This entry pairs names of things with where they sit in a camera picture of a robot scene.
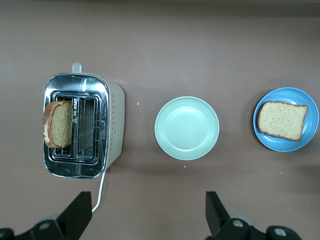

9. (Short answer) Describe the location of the blue round plate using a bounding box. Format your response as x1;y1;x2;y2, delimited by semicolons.
252;86;317;153

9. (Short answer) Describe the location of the pale green round plate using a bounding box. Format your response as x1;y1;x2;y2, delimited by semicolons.
153;96;221;161

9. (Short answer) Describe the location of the white toaster power cable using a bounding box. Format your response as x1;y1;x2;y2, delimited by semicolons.
91;169;107;214

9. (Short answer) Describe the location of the brown bread slice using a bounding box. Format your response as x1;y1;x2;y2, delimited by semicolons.
256;100;309;143
42;100;75;149

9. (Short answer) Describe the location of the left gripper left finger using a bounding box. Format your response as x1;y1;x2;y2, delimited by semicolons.
0;191;93;240

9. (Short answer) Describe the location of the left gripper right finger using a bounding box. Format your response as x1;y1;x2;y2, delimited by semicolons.
204;191;301;240

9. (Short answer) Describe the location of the beige chrome toaster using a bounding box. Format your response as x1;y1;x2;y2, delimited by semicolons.
42;62;126;180

